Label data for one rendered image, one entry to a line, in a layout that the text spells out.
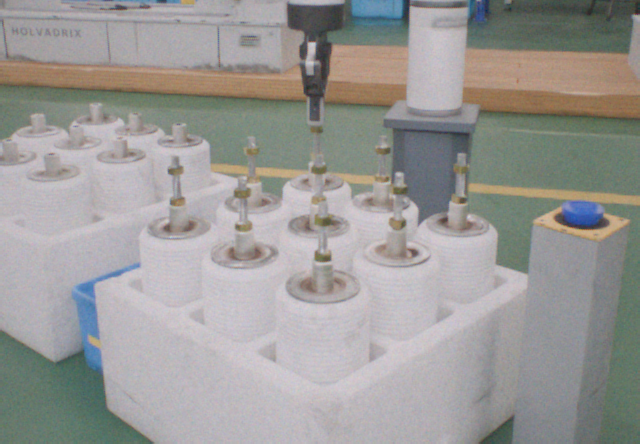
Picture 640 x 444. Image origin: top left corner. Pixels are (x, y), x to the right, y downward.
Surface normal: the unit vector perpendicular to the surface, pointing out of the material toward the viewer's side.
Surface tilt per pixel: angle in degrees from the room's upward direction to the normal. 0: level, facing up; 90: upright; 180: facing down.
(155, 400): 90
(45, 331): 90
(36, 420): 0
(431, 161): 90
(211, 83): 90
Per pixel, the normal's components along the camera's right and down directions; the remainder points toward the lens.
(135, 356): -0.69, 0.24
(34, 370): 0.00, -0.94
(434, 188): -0.25, 0.33
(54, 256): 0.76, 0.22
